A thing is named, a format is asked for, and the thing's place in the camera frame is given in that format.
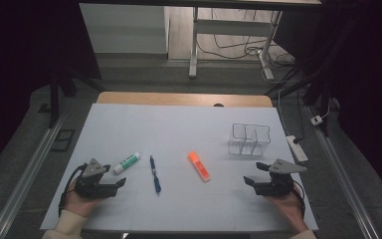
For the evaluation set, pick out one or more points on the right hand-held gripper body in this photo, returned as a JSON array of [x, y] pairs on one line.
[[277, 184]]

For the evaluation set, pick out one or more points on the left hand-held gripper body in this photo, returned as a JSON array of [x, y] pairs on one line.
[[94, 186]]

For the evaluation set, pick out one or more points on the clear plastic pen holder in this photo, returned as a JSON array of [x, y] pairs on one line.
[[249, 141]]

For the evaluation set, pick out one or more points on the blue pen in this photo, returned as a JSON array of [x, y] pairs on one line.
[[154, 174]]

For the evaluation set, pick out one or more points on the orange highlighter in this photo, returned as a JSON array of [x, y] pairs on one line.
[[199, 166]]

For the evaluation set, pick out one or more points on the person's left hand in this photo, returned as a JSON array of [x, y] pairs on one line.
[[79, 204]]

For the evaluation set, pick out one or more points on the person's right hand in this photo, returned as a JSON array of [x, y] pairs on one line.
[[288, 207]]

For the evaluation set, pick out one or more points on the white power strip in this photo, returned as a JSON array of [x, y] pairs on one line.
[[296, 148]]

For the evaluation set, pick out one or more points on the white table mat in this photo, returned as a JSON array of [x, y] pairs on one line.
[[179, 205]]

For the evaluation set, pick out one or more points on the small white adapter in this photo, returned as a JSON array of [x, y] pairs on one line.
[[316, 120]]

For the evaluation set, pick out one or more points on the black table grommet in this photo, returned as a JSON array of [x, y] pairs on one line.
[[218, 105]]

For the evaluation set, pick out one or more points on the black tripod stand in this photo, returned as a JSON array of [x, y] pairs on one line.
[[53, 99], [315, 89]]

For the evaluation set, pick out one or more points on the dark curtain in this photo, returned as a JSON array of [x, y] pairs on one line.
[[20, 66], [371, 83]]

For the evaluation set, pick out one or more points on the white cabinet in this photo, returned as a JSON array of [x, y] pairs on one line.
[[122, 28]]

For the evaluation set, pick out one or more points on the black floor frame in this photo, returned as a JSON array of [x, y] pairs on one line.
[[63, 140]]

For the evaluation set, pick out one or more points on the aluminium floor rail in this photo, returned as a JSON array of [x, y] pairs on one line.
[[26, 179], [344, 186]]

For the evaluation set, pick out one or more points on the white desk frame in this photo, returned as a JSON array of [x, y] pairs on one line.
[[232, 27]]

